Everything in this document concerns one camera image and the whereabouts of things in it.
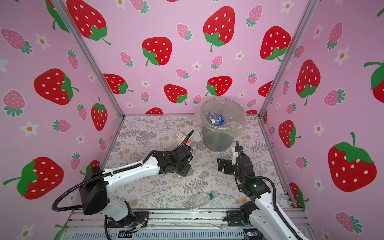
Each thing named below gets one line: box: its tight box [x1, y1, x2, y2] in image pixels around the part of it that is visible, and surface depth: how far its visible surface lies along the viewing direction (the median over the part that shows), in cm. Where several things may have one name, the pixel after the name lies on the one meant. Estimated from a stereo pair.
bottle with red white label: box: [175, 131, 192, 144], surface depth 102 cm
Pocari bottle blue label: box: [209, 115, 226, 126], surface depth 94 cm
